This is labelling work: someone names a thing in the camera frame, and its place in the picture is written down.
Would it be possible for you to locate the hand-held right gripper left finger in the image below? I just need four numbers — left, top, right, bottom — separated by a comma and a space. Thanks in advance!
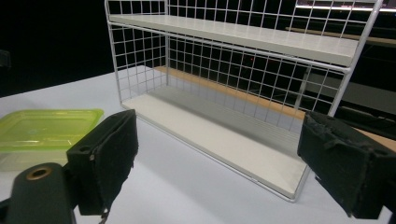
65, 108, 139, 217

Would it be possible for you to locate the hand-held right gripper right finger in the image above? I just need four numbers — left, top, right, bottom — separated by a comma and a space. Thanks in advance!
296, 110, 396, 220

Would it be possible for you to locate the green plastic container lid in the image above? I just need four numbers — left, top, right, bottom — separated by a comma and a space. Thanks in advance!
0, 108, 106, 172

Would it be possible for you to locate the white wire shelf rack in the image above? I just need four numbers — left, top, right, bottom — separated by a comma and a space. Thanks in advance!
104, 0, 385, 203

